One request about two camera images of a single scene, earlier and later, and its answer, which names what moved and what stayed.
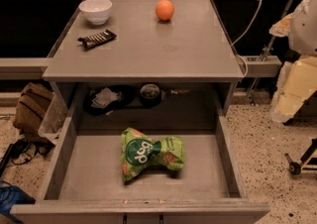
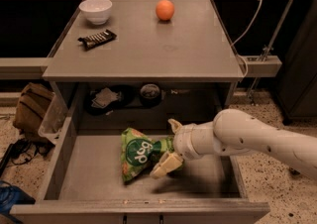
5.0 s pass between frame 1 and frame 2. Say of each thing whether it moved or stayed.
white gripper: moved
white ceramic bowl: stayed
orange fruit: stayed
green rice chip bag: stayed
